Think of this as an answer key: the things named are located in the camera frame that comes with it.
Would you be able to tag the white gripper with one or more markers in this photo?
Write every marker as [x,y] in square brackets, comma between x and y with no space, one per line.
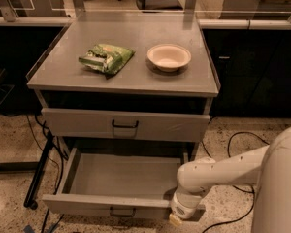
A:
[183,208]

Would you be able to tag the grey drawer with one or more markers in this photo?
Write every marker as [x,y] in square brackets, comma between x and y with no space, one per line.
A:
[126,125]
[132,183]

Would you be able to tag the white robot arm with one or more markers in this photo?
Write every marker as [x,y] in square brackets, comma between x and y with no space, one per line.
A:
[267,168]

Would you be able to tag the grey top drawer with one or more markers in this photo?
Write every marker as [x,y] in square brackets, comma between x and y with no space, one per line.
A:
[126,125]

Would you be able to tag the grey drawer cabinet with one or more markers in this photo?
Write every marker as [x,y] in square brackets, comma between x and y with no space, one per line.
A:
[61,82]

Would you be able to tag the white paper bowl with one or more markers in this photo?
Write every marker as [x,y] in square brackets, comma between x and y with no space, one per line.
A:
[169,57]

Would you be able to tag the green snack bag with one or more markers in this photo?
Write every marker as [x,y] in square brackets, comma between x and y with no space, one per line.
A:
[107,59]

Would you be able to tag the black table leg frame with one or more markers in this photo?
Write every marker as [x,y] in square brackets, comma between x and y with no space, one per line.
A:
[35,167]

